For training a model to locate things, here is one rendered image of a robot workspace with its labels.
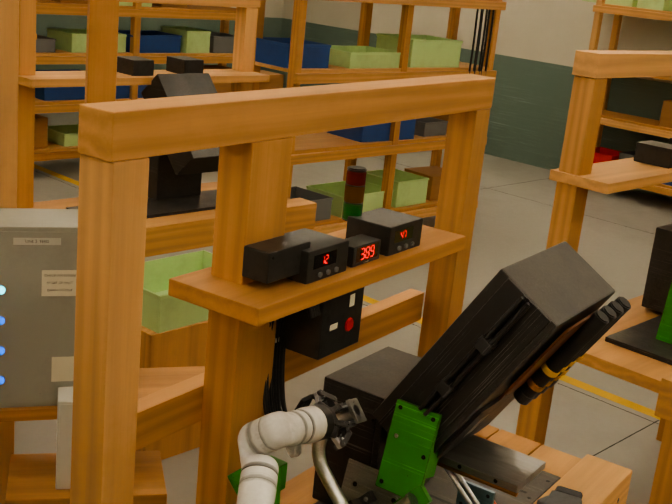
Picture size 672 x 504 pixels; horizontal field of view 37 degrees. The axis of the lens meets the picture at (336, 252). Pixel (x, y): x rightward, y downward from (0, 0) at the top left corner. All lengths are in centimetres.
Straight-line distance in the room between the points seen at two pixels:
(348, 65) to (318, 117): 543
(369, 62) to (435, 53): 79
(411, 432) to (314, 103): 77
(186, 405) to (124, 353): 38
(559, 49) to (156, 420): 1059
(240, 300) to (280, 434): 31
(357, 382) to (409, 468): 27
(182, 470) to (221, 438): 228
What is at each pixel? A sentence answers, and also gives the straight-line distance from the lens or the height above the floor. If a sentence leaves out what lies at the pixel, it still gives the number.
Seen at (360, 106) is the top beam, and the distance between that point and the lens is 242.
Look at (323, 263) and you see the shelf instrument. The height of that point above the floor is 158.
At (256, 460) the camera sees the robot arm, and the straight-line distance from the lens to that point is 191.
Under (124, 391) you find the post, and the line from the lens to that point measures 201.
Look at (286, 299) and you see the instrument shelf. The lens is 213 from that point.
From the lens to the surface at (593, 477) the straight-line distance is 302.
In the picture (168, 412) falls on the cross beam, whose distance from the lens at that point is 228.
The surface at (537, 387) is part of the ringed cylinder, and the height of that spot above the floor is 133.
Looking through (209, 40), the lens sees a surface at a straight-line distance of 1067.
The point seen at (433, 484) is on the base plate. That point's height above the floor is 90.
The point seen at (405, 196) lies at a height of 35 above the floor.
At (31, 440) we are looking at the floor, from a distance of 487.
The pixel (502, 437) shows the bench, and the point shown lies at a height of 88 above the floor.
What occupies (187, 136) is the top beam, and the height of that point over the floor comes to 188.
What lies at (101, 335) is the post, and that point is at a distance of 194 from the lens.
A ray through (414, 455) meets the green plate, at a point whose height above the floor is 117.
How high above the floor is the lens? 224
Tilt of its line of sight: 16 degrees down
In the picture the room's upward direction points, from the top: 6 degrees clockwise
